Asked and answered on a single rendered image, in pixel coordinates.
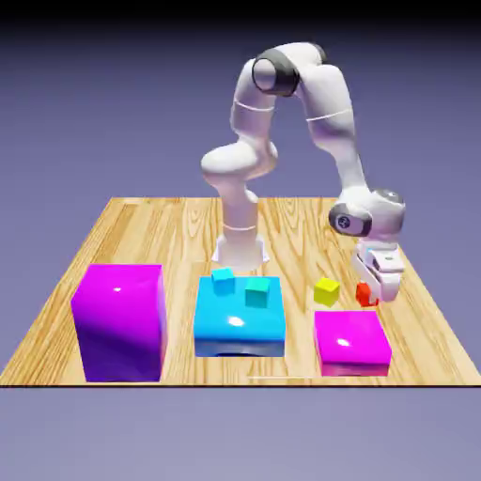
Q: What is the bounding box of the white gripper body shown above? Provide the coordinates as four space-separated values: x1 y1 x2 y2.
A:
351 249 406 303

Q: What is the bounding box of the small red cube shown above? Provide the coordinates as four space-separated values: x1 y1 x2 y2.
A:
355 282 380 308

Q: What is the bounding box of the small yellow cube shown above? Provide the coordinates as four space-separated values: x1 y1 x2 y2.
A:
313 277 341 308

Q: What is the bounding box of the small teal cube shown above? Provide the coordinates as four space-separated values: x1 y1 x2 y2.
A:
244 276 272 309

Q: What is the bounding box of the small blue cube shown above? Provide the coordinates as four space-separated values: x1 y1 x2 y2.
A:
210 267 236 297

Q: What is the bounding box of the large flat magenta box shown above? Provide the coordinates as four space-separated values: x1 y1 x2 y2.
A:
314 310 393 378

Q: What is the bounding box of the large blue box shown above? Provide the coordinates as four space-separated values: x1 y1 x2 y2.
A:
194 275 287 358

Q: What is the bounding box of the large tall magenta box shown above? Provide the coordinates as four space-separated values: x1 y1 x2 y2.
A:
70 263 168 383

